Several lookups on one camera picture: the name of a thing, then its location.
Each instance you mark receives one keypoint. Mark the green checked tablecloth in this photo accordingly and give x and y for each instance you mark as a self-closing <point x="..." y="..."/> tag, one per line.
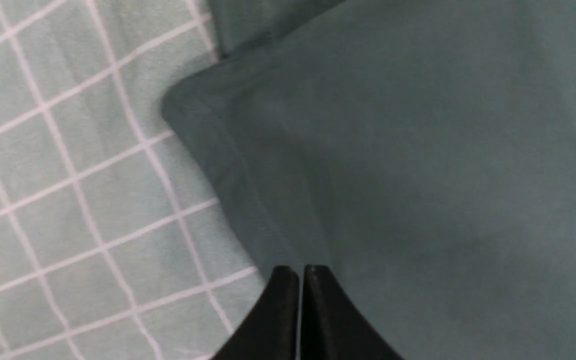
<point x="113" y="245"/>

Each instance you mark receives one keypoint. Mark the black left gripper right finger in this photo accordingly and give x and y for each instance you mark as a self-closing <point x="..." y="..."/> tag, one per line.
<point x="332" y="328"/>

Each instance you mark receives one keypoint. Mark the green long-sleeve top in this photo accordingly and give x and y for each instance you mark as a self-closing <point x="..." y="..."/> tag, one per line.
<point x="425" y="150"/>

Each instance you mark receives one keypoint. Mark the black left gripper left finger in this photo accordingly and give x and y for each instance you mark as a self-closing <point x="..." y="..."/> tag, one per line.
<point x="269" y="331"/>

